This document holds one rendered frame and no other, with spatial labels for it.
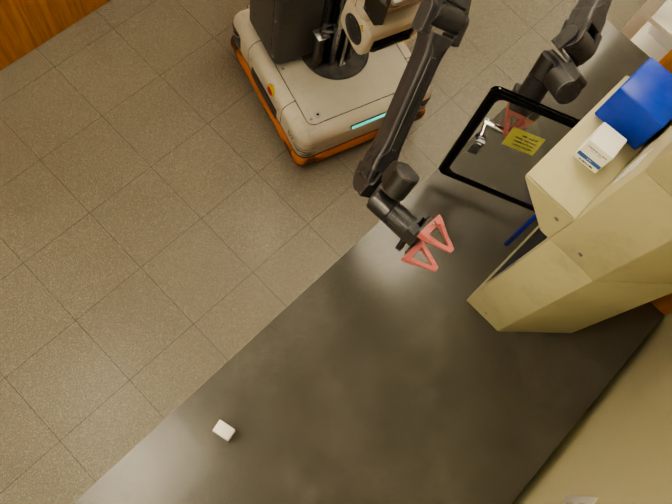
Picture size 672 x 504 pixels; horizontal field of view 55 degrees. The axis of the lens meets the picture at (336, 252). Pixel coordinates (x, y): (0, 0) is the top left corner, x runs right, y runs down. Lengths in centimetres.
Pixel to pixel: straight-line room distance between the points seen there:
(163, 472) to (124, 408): 100
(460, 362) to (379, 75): 142
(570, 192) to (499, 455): 72
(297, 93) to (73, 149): 94
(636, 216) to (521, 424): 74
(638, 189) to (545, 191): 19
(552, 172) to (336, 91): 155
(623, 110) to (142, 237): 191
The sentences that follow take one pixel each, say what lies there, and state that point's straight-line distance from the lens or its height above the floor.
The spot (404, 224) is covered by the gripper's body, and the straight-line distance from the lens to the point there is 139.
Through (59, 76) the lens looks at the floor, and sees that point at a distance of 304.
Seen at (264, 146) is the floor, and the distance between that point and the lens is 280.
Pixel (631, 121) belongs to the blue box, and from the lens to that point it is 127.
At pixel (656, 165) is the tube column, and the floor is 174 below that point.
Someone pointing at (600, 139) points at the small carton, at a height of 157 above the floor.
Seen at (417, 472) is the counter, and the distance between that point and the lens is 160.
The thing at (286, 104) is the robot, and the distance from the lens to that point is 259.
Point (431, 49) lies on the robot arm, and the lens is 141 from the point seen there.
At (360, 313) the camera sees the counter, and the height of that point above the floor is 94.
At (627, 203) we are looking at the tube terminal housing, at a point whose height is 163.
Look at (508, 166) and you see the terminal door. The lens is 163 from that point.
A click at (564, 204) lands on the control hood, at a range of 120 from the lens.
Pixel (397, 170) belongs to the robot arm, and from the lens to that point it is 137.
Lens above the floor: 249
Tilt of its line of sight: 70 degrees down
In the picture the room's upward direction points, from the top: 24 degrees clockwise
